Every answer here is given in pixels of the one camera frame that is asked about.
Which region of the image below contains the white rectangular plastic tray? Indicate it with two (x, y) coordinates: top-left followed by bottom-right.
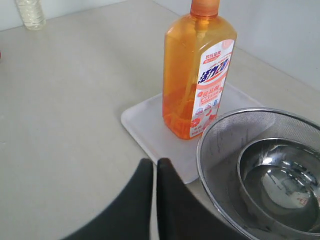
(120, 83), (275, 184)

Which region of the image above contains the steel mesh colander basin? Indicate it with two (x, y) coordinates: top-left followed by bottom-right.
(196, 107), (320, 240)

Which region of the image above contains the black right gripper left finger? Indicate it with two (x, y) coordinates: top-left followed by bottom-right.
(65, 158), (153, 240)

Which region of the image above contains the small stainless steel bowl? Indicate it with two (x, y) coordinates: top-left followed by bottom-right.
(237, 138), (320, 237)

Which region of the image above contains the orange pump soap bottle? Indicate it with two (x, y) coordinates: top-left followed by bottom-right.
(162, 0), (237, 140)

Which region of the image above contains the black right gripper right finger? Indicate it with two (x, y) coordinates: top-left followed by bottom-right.
(156, 158), (247, 240)

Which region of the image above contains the clear plastic water bottle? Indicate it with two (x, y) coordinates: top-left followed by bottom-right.
(15, 0), (46, 31)

